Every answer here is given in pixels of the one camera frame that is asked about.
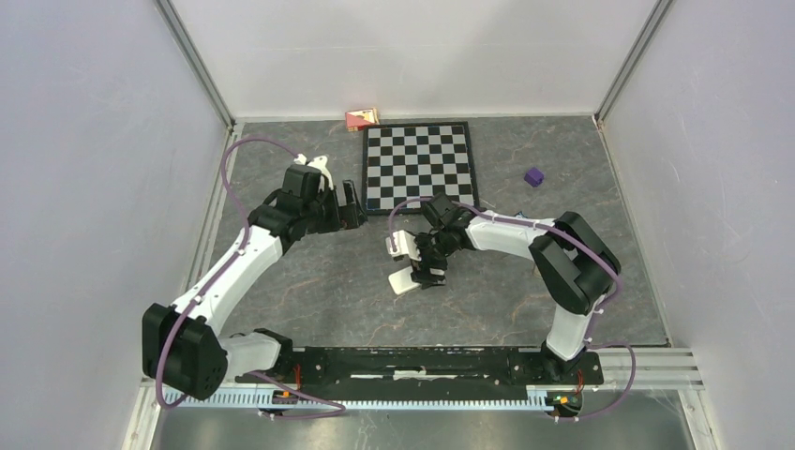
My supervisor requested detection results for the red orange small box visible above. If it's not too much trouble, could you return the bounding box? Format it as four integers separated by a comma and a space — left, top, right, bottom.
344, 108, 380, 132

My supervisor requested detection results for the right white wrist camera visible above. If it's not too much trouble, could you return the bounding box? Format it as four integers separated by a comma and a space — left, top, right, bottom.
385, 230, 421, 262

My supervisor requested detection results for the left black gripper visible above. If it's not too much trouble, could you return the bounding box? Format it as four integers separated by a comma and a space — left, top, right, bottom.
302, 180, 367, 235

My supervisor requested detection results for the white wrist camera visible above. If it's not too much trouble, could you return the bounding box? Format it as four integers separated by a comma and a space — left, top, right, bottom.
293, 154, 335, 190
385, 230, 421, 262

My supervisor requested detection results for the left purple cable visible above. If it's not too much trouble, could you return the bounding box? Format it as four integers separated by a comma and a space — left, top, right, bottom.
155, 136, 306, 412

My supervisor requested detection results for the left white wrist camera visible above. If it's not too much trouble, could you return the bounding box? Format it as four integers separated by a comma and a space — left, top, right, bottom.
293, 154, 335, 190

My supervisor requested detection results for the purple cube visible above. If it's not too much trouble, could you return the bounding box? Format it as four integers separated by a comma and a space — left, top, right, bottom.
523, 167, 545, 188

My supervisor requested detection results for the purple cable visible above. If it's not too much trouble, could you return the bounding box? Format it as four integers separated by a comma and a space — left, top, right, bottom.
387, 197, 625, 312
155, 136, 306, 412

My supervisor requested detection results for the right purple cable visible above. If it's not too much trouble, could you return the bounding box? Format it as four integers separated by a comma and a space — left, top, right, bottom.
387, 197, 625, 312

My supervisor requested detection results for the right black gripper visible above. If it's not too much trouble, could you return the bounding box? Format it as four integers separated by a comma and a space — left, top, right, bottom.
410, 229, 454, 290

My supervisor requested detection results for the red white remote control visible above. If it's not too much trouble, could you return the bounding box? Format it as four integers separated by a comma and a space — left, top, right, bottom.
388, 267, 446, 295

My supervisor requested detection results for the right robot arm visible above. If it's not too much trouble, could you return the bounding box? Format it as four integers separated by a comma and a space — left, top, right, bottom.
386, 194, 623, 383

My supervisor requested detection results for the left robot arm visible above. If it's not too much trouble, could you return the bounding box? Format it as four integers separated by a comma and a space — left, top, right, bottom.
142, 159, 367, 399

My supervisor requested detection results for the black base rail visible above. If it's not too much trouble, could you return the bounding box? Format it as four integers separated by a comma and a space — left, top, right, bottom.
265, 346, 605, 401

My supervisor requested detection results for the white slotted cable duct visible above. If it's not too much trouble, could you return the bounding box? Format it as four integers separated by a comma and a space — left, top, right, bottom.
180, 384, 583, 413

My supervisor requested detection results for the black white chessboard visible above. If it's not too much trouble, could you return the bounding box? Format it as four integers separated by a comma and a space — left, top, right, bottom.
362, 121, 480, 215

